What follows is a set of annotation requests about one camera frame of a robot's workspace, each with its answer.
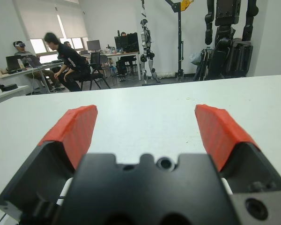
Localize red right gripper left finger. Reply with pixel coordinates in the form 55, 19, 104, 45
0, 105, 98, 216

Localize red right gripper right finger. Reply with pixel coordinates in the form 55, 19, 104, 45
194, 104, 281, 195

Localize folded black tripods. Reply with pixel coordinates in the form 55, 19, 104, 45
193, 47, 215, 82

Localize person in black jacket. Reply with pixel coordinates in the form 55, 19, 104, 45
44, 32, 92, 92

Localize black office chair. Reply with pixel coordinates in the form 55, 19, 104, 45
88, 52, 111, 91

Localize white side table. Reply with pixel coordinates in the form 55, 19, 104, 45
0, 85, 29, 107

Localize grey plastic bag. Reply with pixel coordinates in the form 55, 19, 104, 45
189, 52, 202, 66

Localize white floor cushion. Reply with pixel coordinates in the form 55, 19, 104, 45
154, 71, 177, 80

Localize flat black device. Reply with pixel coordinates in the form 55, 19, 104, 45
1, 83, 18, 92

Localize black laptop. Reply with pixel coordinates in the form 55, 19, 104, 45
6, 55, 23, 71
25, 57, 42, 68

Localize white office desk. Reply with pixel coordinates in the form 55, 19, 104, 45
81, 51, 141, 82
0, 61, 65, 94

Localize black computer monitor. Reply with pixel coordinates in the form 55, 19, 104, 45
86, 39, 101, 53
114, 35, 129, 53
127, 32, 140, 53

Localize window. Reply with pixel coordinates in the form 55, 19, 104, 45
29, 37, 89, 54

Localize black gantry stand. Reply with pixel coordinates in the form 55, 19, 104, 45
165, 0, 186, 83

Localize seated person wearing headset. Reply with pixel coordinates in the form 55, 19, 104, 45
13, 41, 61, 92

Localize person behind black monitors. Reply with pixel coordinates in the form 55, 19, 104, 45
118, 31, 137, 76

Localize white roller blind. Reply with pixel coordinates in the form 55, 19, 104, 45
57, 0, 89, 38
14, 0, 67, 40

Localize white humanoid robot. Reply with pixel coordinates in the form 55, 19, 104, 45
139, 19, 162, 85

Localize black humanoid robot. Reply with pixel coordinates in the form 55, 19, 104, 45
204, 0, 259, 80

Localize yellow hoist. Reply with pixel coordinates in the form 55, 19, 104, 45
179, 0, 195, 12

